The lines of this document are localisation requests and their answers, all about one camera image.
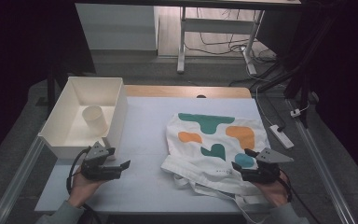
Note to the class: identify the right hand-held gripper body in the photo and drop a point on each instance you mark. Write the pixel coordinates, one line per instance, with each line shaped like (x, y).
(261, 174)

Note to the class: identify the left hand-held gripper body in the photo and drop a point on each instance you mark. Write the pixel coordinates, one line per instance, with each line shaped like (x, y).
(98, 171)

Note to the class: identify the white tote bag coloured patches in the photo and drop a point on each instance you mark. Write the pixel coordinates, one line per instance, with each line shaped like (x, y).
(217, 169)

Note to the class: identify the person's right hand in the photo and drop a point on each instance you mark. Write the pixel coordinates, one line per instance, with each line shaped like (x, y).
(273, 191)

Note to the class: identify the person's left hand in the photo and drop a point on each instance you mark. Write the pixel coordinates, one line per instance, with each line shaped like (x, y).
(82, 186)

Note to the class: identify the white power strip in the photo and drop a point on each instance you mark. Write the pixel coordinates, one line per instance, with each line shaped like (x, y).
(282, 137)

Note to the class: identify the white paper cup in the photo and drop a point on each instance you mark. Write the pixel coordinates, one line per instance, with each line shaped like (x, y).
(94, 119)

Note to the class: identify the white storage box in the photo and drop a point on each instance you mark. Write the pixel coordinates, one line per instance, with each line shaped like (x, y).
(59, 124)

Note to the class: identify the small white plug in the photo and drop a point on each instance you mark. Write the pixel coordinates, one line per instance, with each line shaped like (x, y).
(295, 113)

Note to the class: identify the black stand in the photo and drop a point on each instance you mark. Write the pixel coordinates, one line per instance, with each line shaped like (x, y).
(306, 102)
(51, 90)

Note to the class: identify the white cabinet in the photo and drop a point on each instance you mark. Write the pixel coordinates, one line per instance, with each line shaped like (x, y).
(118, 28)

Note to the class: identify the black cabinet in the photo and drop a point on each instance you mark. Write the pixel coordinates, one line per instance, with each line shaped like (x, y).
(276, 31)

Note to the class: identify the aluminium rail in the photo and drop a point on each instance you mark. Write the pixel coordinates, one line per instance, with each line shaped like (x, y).
(15, 183)
(323, 174)

